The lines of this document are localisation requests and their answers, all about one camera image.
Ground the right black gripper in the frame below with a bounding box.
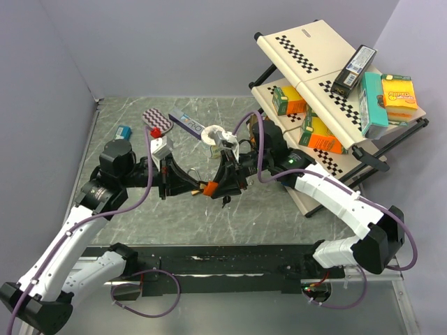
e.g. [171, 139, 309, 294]
[207, 149, 272, 200]

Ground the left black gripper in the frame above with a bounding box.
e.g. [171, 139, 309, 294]
[122, 152, 200, 200]

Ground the orange black padlock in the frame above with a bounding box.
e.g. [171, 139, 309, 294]
[199, 181, 218, 197]

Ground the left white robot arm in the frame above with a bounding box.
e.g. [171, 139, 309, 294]
[1, 139, 202, 334]

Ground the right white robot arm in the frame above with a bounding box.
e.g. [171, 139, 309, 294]
[201, 121, 404, 278]

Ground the blue chip bag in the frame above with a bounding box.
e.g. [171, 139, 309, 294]
[276, 176, 296, 188]

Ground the purple toothpaste box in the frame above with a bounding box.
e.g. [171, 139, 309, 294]
[168, 109, 205, 141]

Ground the pink striped oval sponge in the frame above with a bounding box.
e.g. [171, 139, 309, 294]
[142, 107, 173, 134]

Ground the blue rectangular box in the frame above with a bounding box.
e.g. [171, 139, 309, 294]
[113, 125, 132, 140]

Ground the lower orange green box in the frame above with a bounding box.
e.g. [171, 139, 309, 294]
[299, 112, 348, 154]

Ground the orange green box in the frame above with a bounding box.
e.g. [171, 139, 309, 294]
[299, 112, 348, 154]
[272, 86, 307, 116]

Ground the upper orange green box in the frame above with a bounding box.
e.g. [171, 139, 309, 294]
[272, 86, 307, 116]

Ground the beige checkered shelf rack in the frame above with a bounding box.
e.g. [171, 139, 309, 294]
[246, 19, 430, 218]

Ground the black rectangular box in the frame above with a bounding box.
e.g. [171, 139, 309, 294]
[330, 45, 377, 98]

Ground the teal box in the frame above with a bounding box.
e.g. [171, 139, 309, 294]
[358, 72, 389, 140]

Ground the orange sponge pack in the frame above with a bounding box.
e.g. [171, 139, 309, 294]
[381, 73, 418, 124]

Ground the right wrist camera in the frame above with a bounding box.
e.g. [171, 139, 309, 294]
[212, 131, 240, 160]

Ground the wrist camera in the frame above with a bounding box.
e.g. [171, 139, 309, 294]
[212, 131, 240, 160]
[150, 128, 174, 170]

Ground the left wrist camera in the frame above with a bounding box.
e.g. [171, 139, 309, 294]
[150, 128, 174, 170]

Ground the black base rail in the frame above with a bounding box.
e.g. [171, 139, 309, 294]
[75, 244, 404, 302]

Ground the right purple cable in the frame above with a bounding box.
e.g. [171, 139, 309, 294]
[232, 110, 419, 310]

